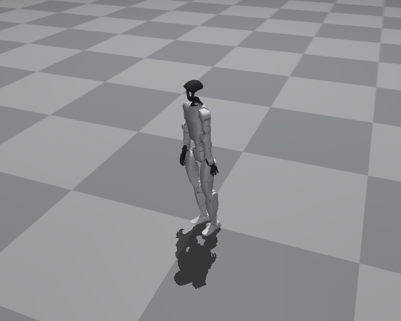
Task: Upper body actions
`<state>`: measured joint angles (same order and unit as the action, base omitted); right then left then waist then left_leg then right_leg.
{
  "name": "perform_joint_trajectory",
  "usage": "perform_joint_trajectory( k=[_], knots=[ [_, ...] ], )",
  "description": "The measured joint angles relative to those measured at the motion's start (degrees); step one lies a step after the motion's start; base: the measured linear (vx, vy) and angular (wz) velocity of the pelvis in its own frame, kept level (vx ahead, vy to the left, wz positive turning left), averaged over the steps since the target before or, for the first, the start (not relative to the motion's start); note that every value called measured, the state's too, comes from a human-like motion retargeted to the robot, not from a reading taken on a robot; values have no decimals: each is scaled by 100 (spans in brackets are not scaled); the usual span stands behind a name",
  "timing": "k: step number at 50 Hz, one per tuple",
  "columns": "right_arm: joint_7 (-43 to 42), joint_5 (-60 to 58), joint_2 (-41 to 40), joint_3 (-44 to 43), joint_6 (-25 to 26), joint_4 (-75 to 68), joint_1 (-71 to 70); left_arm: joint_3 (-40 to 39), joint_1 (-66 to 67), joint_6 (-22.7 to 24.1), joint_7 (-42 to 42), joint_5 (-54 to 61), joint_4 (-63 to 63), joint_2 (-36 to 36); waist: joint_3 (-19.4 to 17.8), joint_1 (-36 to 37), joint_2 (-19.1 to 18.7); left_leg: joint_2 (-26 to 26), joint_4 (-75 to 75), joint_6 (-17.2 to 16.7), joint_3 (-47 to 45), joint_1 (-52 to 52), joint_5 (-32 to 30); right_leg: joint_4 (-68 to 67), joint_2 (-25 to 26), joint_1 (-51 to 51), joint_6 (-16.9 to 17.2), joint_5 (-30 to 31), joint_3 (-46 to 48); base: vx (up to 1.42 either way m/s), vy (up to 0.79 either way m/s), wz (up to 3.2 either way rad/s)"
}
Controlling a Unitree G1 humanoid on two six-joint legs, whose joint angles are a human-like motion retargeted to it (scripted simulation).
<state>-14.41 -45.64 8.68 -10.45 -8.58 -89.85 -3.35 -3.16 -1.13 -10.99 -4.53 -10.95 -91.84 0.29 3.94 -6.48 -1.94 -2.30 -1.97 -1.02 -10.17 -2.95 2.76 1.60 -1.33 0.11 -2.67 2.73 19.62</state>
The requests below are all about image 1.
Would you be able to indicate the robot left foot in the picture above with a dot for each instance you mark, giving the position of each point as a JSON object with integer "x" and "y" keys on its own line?
{"x": 210, "y": 229}

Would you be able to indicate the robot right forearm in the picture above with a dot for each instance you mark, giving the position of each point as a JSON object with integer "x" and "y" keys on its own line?
{"x": 186, "y": 139}

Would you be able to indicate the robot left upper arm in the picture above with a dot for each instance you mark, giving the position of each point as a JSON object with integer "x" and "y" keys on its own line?
{"x": 205, "y": 118}

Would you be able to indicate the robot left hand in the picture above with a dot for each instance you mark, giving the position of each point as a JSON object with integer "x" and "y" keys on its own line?
{"x": 213, "y": 168}

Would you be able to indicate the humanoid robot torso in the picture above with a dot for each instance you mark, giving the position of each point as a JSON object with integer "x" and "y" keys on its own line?
{"x": 195, "y": 129}

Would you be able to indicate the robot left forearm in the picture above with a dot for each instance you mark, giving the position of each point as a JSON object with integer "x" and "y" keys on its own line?
{"x": 207, "y": 149}

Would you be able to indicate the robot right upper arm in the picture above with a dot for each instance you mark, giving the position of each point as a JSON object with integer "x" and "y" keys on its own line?
{"x": 184, "y": 125}

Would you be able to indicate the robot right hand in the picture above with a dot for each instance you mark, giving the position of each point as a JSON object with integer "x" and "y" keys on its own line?
{"x": 183, "y": 154}

